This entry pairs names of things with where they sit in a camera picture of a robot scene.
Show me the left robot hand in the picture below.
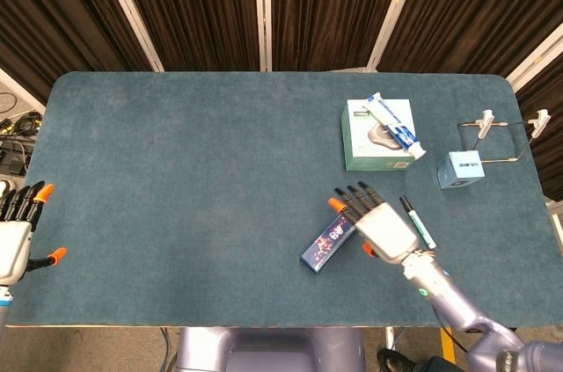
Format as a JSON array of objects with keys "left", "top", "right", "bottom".
[{"left": 0, "top": 181, "right": 69, "bottom": 288}]

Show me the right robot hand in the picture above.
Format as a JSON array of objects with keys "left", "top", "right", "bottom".
[{"left": 327, "top": 180, "right": 422, "bottom": 264}]

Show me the grey purple robot base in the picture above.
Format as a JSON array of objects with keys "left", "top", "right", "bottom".
[{"left": 175, "top": 326, "right": 367, "bottom": 372}]

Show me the white marker with black cap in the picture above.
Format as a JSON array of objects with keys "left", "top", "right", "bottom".
[{"left": 398, "top": 195, "right": 438, "bottom": 251}]

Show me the green white product box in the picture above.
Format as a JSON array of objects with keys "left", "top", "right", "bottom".
[{"left": 340, "top": 98, "right": 417, "bottom": 172}]

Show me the black foot pedal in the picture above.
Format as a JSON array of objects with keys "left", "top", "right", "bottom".
[{"left": 0, "top": 134, "right": 34, "bottom": 178}]

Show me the small light blue cube box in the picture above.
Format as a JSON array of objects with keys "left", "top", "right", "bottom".
[{"left": 435, "top": 150, "right": 486, "bottom": 190}]

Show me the blue white toothpaste tube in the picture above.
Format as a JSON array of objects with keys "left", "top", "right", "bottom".
[{"left": 362, "top": 91, "right": 428, "bottom": 160}]

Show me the black shoe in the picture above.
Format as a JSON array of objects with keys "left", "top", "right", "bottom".
[{"left": 377, "top": 346, "right": 419, "bottom": 372}]

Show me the white plastic clip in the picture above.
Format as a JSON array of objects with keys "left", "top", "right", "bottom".
[
  {"left": 474, "top": 110, "right": 495, "bottom": 141},
  {"left": 527, "top": 109, "right": 552, "bottom": 140}
]

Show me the blue felt table mat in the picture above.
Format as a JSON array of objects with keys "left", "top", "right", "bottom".
[{"left": 4, "top": 71, "right": 556, "bottom": 329}]

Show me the black yellow cable bundle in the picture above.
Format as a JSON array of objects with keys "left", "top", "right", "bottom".
[{"left": 0, "top": 110, "right": 44, "bottom": 135}]

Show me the thin blue cable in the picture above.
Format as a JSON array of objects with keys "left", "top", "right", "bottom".
[{"left": 160, "top": 326, "right": 173, "bottom": 372}]

